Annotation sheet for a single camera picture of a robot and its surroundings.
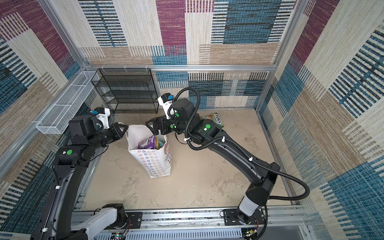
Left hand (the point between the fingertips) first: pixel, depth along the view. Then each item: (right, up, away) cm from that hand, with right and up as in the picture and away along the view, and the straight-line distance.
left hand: (127, 123), depth 67 cm
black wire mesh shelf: (-19, +25, +44) cm, 54 cm away
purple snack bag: (+6, -10, +12) cm, 16 cm away
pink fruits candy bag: (+10, -11, +18) cm, 23 cm away
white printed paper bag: (+11, -19, +8) cm, 24 cm away
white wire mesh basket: (-34, +1, +3) cm, 34 cm away
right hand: (+14, 0, -5) cm, 14 cm away
